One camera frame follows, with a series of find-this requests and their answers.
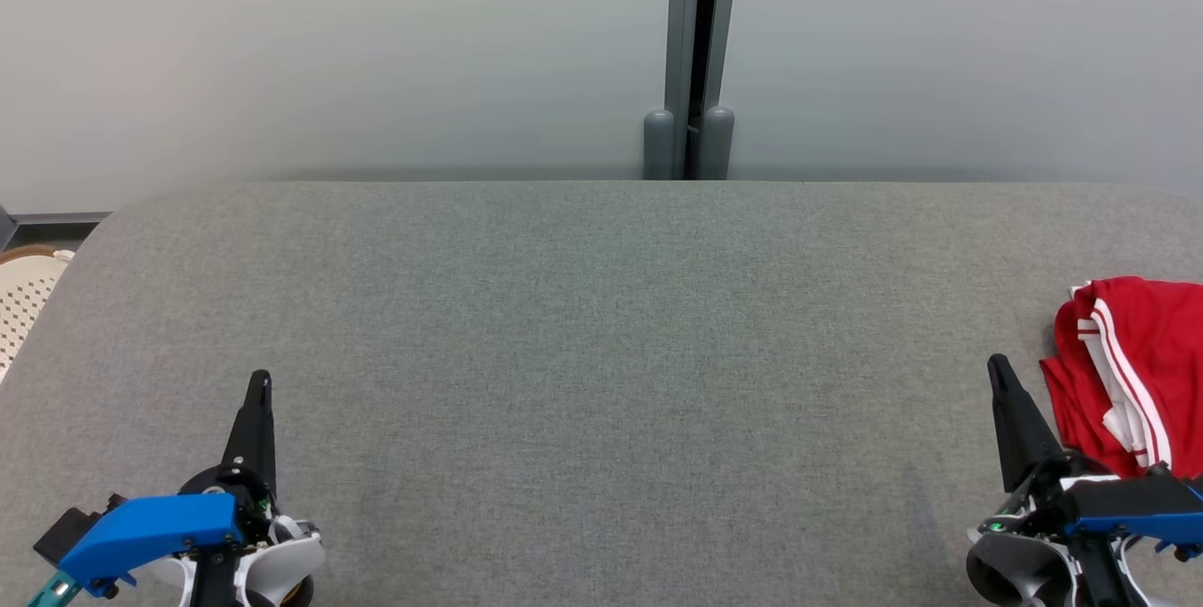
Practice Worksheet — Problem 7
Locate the teal left camera connector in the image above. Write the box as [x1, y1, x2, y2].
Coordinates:
[25, 569, 84, 607]

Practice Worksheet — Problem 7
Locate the white wicker laundry basket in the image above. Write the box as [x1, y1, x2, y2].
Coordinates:
[0, 245, 76, 375]

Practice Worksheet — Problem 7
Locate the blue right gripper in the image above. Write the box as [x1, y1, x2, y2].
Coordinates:
[977, 354, 1203, 607]

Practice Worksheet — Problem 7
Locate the red jersey with white sleeves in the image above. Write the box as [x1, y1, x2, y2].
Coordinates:
[1039, 276, 1203, 481]

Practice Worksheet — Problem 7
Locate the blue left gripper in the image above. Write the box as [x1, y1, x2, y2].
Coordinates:
[61, 369, 279, 607]

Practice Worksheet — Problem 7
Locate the grey baseboard strip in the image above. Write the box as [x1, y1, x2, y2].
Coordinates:
[0, 210, 112, 251]

